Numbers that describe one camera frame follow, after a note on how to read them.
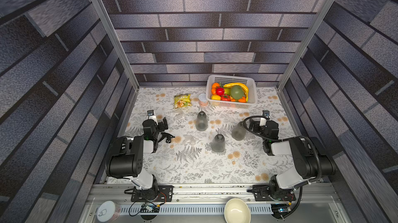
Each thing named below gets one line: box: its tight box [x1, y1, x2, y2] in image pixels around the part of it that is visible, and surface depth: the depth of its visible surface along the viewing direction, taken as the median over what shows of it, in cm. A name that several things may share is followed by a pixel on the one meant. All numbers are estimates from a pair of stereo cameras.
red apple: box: [216, 87, 225, 96], surface depth 109 cm
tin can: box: [197, 93, 209, 108], surface depth 109 cm
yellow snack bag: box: [174, 93, 192, 109], surface depth 109 cm
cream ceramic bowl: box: [223, 198, 251, 223], surface depth 69 cm
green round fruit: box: [230, 85, 245, 101], surface depth 104 cm
